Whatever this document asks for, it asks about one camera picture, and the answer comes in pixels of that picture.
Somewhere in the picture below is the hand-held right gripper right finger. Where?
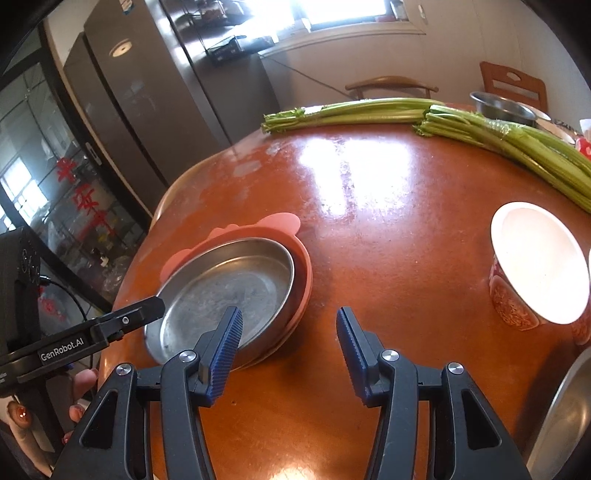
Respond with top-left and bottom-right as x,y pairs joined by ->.
336,307 -> 532,480

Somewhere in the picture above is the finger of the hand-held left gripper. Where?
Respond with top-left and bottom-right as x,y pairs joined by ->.
92,295 -> 166,352

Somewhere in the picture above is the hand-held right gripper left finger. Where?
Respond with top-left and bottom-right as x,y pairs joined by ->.
51,305 -> 244,480

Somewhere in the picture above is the shallow steel plate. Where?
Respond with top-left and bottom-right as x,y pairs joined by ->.
144,237 -> 296,365

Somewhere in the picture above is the red printed paper bowl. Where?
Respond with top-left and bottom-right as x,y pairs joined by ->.
488,200 -> 591,330
571,249 -> 591,347

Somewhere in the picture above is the large steel bowl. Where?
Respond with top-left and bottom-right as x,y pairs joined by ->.
526,346 -> 591,480

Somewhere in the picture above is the person's left hand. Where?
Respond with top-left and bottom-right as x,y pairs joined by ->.
0,368 -> 100,478

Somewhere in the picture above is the glass door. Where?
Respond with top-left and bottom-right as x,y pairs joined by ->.
0,28 -> 153,315

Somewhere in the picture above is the grey refrigerator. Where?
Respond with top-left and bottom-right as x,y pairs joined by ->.
62,0 -> 287,217

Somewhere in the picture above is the long celery bunch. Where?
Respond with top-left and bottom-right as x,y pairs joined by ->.
262,98 -> 439,136

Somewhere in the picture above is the thick celery bunch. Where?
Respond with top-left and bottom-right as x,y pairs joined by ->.
413,105 -> 591,213

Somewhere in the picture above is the curved-back wooden chair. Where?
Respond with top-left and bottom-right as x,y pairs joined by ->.
345,76 -> 439,100

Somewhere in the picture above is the black box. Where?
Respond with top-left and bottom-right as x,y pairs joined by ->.
205,34 -> 278,65

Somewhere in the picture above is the small steel bowl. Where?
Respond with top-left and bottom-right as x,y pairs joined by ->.
470,91 -> 539,127

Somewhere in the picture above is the white ceramic bowl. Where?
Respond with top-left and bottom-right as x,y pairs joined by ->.
533,111 -> 578,144

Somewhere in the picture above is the wooden chair with cutout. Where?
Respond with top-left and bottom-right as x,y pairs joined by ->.
479,61 -> 548,114

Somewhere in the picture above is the window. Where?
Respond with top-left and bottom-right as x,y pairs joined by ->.
240,0 -> 426,47

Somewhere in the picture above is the black cable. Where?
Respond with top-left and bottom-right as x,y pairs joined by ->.
39,276 -> 90,324

